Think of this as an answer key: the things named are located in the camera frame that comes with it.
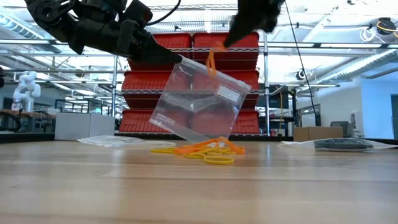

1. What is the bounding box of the clear plastic zip bag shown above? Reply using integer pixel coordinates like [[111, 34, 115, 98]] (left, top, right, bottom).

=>
[[148, 55, 252, 144], [277, 137, 398, 154], [76, 134, 177, 148]]

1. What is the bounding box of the white wall dispenser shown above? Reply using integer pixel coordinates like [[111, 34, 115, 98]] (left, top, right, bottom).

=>
[[350, 110, 363, 132]]

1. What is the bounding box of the black camera cable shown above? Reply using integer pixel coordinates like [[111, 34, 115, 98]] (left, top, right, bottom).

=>
[[146, 0, 183, 27]]

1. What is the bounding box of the dark monitor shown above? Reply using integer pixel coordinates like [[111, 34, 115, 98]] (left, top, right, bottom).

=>
[[257, 84, 290, 110]]

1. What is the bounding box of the black rubber band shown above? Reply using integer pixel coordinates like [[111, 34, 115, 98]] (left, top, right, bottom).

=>
[[332, 138, 361, 152], [313, 138, 343, 152], [351, 139, 374, 152]]

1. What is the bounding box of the framed whiteboard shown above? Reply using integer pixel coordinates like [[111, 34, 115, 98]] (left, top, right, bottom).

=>
[[299, 103, 322, 128]]

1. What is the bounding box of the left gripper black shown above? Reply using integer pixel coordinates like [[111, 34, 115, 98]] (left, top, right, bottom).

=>
[[98, 18, 183, 65]]

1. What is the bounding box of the round ceiling device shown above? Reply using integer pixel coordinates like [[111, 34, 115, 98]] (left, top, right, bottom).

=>
[[294, 68, 308, 82]]

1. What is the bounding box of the black post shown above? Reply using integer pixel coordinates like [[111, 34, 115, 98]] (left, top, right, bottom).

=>
[[290, 88, 299, 137]]

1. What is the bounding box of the grey chair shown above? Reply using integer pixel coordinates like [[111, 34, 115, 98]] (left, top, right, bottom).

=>
[[329, 120, 355, 139]]

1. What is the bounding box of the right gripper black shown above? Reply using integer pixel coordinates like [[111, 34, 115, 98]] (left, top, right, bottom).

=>
[[223, 0, 285, 48]]

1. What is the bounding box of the black hanging cable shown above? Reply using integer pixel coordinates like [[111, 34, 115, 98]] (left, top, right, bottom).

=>
[[285, 1, 321, 127]]

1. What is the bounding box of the yellow rubber band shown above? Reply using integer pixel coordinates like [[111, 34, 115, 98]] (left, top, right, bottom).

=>
[[182, 146, 218, 160], [150, 146, 188, 156], [203, 154, 235, 166], [205, 146, 238, 156]]

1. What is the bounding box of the black ceiling cable reel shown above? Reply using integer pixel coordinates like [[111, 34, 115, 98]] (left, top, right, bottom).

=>
[[369, 16, 398, 40]]

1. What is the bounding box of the teal door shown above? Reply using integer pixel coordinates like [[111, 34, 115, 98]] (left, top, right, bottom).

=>
[[390, 93, 398, 140]]

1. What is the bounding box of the cluttered dark workbench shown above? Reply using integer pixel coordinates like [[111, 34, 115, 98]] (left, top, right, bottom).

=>
[[0, 108, 57, 134]]

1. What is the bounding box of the brown cardboard box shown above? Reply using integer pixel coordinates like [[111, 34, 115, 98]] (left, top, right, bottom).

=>
[[293, 126, 345, 145]]

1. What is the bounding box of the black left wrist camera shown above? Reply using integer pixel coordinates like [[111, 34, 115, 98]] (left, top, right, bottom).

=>
[[124, 0, 154, 29]]

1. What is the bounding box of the white cardboard box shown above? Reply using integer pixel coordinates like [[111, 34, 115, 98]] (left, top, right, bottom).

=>
[[54, 112, 116, 141]]

